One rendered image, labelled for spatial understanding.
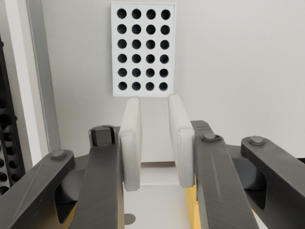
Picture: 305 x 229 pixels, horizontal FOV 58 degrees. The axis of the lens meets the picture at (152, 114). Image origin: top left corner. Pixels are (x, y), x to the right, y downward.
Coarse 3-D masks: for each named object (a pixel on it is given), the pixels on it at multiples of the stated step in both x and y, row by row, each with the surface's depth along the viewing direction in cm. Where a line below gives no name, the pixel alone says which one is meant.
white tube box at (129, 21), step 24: (120, 24) 36; (144, 24) 36; (168, 24) 36; (120, 48) 37; (144, 48) 37; (168, 48) 37; (120, 72) 40; (144, 72) 38; (168, 72) 38; (120, 96) 39; (144, 96) 39
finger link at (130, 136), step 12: (132, 96) 19; (132, 108) 16; (132, 120) 14; (120, 132) 13; (132, 132) 13; (120, 144) 12; (132, 144) 12; (132, 156) 13; (132, 168) 13; (132, 180) 13
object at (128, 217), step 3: (126, 216) 36; (129, 216) 36; (132, 216) 36; (126, 219) 35; (129, 219) 35; (132, 219) 35; (135, 219) 35; (126, 222) 35; (129, 222) 35; (132, 222) 35
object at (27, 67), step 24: (0, 0) 31; (24, 0) 27; (0, 24) 32; (24, 24) 27; (24, 48) 27; (24, 72) 28; (48, 72) 33; (24, 96) 29; (48, 96) 32; (24, 120) 35; (48, 120) 32; (24, 144) 36; (48, 144) 32
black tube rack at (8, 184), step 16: (0, 48) 30; (0, 64) 30; (0, 80) 30; (0, 96) 31; (0, 112) 31; (0, 128) 29; (16, 128) 33; (0, 144) 29; (16, 144) 33; (0, 160) 33; (16, 160) 33; (0, 176) 34; (16, 176) 34; (0, 192) 31
